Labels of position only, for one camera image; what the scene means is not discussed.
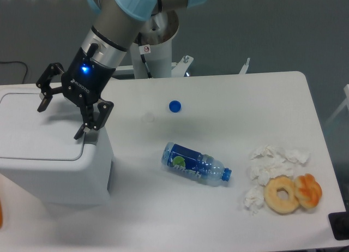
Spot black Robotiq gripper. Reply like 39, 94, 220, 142
36, 43, 115, 140

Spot white trash can lid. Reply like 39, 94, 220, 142
1, 88, 83, 160

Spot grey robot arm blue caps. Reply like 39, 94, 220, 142
36, 0, 207, 140

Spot white trash can body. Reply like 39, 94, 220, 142
1, 86, 114, 205

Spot blue bottle cap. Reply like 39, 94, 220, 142
169, 100, 182, 113

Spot orange object at left edge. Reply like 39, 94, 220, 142
0, 201, 4, 229

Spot blue plastic drink bottle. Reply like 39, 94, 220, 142
161, 142, 232, 186

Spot crumpled white tissue large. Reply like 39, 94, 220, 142
248, 145, 294, 186

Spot crumpled white tissue small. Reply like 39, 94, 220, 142
243, 185, 264, 215

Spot crumpled white tissue right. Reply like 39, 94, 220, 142
285, 149, 310, 165

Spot orange twisted bread roll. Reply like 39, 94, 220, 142
294, 173, 322, 209

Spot white furniture at right edge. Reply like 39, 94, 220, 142
325, 85, 348, 128

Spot black device at edge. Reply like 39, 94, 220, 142
328, 212, 348, 241

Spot black cable on floor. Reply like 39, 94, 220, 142
0, 61, 28, 84

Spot black cable on pedestal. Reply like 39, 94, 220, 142
137, 33, 153, 79

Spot white metal base frame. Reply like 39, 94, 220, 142
112, 55, 250, 80

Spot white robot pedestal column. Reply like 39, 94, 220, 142
130, 10, 179, 79

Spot ring doughnut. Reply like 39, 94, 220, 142
263, 176, 299, 214

